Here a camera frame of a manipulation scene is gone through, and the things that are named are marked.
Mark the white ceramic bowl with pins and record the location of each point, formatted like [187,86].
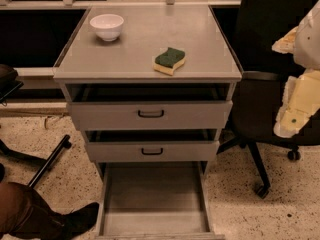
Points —
[107,27]

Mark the green and yellow sponge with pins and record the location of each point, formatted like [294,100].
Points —
[169,61]

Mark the top grey drawer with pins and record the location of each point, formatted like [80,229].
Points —
[147,106]

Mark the bottom grey drawer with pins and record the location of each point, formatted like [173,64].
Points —
[154,201]

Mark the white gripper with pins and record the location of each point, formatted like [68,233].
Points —
[308,44]

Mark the person's dark shoe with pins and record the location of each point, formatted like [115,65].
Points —
[82,220]

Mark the middle grey drawer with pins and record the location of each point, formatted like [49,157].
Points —
[151,145]

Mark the black chair base leg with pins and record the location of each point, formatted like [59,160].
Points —
[43,164]

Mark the black chair seat at left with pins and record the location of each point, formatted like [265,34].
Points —
[8,82]

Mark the grey drawer cabinet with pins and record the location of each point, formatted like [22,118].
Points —
[148,31]

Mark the black office chair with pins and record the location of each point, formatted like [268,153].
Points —
[251,31]

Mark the grey drawer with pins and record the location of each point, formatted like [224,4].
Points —
[147,106]
[154,201]
[151,145]

